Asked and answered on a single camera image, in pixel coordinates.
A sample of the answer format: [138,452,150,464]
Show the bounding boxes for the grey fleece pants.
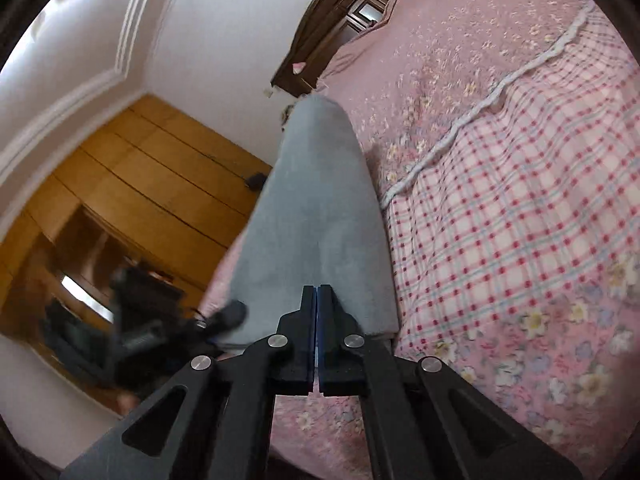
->
[209,94,399,349]

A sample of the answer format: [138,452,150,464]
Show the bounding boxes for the black wardrobe door knob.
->
[245,172,268,193]

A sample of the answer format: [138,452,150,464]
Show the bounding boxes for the orange wooden wardrobe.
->
[0,93,274,416]

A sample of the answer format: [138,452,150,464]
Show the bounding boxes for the clothes pile on nightstand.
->
[280,103,295,131]

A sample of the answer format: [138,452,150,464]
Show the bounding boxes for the pink floral bed cover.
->
[196,0,640,480]

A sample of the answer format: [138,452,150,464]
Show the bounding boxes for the dark wooden headboard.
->
[271,0,390,98]

